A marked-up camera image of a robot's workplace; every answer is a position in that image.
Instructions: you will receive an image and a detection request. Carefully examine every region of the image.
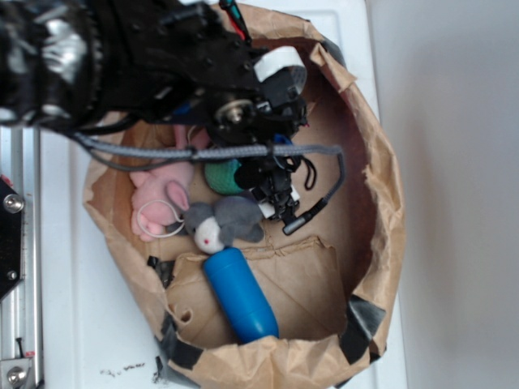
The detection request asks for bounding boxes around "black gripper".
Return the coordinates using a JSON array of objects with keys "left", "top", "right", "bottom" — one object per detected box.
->
[{"left": 153, "top": 2, "right": 307, "bottom": 219}]

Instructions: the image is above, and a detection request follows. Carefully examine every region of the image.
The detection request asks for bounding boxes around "green dimpled ball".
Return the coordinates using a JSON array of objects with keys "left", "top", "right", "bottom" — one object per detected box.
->
[{"left": 204, "top": 159, "right": 242, "bottom": 195}]

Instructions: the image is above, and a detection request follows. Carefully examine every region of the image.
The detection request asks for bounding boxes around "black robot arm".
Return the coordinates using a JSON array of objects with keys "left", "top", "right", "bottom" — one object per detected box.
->
[{"left": 1, "top": 1, "right": 307, "bottom": 147}]

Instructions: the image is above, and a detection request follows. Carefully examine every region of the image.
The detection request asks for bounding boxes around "grey plush bunny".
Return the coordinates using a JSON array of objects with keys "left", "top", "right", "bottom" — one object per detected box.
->
[{"left": 166, "top": 195, "right": 264, "bottom": 254}]

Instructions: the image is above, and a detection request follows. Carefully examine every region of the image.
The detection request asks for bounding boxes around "pink plush toy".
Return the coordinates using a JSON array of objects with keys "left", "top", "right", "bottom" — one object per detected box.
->
[{"left": 130, "top": 124, "right": 208, "bottom": 242}]

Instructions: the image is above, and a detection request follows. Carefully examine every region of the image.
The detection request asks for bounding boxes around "brown paper bag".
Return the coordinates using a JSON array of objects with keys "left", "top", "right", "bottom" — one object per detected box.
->
[{"left": 84, "top": 5, "right": 405, "bottom": 388}]

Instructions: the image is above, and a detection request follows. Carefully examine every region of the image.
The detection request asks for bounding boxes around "blue plastic capsule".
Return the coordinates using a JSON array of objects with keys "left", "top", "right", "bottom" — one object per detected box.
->
[{"left": 203, "top": 247, "right": 279, "bottom": 343}]

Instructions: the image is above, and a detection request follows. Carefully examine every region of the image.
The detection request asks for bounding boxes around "grey braided cable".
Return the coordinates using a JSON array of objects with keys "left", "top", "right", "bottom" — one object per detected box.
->
[{"left": 72, "top": 133, "right": 348, "bottom": 236}]

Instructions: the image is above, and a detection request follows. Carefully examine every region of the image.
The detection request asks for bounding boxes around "aluminium extrusion rail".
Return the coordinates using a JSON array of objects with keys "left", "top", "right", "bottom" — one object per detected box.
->
[{"left": 1, "top": 127, "right": 44, "bottom": 388}]

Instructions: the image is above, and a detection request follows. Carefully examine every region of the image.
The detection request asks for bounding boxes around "black octagonal mount plate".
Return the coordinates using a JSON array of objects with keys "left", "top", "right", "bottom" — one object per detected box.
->
[{"left": 0, "top": 175, "right": 24, "bottom": 300}]

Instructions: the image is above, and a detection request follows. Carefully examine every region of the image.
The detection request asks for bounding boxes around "metal corner bracket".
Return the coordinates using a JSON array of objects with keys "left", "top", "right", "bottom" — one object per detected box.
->
[{"left": 0, "top": 358, "right": 35, "bottom": 389}]

